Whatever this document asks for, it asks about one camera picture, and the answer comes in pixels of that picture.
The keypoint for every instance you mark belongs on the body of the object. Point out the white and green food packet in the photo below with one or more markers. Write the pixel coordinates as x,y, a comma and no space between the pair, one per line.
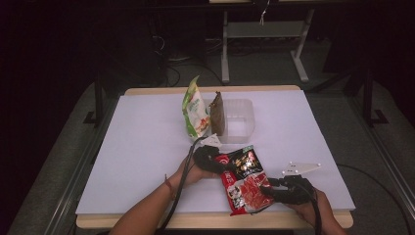
195,111

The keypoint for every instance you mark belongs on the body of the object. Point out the person's right hand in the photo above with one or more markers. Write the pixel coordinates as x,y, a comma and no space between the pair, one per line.
318,209

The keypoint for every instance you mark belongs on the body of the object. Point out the white paper sheet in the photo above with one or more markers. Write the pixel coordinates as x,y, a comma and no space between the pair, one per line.
143,130

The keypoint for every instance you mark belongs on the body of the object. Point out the red and black food packet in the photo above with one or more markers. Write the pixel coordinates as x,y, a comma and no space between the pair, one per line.
249,182

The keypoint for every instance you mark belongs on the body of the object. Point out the grey metal rail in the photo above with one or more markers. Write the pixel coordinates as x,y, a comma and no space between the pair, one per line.
70,182
388,163

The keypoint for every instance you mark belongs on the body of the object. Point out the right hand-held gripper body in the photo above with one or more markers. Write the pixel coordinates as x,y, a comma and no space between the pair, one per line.
295,192

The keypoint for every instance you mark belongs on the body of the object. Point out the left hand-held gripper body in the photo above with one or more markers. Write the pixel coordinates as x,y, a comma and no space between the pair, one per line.
205,156

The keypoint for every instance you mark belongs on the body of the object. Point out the white metal frame stand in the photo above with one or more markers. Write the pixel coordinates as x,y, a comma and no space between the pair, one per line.
266,30

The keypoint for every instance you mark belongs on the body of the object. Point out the black metal stand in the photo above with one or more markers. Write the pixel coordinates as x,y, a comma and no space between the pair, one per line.
99,104
368,104

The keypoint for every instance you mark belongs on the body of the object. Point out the person's left hand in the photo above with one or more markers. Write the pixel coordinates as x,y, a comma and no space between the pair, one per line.
192,174

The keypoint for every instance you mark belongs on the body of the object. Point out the brown and gold food packet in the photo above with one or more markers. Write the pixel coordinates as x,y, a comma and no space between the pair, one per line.
218,114

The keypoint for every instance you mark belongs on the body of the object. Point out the clear plastic container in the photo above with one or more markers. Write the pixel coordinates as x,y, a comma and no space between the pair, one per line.
239,117

